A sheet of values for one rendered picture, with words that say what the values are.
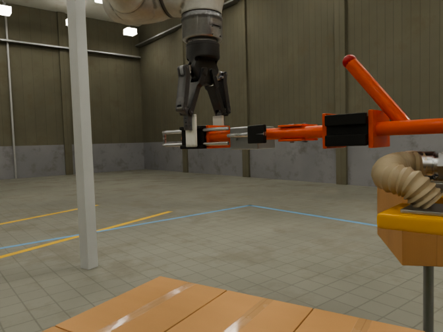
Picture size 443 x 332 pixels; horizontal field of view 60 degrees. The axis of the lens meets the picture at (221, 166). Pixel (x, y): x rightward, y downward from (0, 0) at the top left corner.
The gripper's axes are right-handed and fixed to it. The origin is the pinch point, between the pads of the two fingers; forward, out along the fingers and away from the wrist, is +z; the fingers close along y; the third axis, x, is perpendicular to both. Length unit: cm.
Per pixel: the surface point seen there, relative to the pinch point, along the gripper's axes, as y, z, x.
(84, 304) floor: 81, 122, 212
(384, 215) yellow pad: -13.4, 11.7, -43.5
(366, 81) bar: -0.2, -7.2, -36.3
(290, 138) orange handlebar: -1.9, 1.4, -23.1
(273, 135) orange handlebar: -2.3, 0.8, -19.8
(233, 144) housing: -2.6, 2.4, -10.2
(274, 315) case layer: 57, 68, 21
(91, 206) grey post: 132, 61, 285
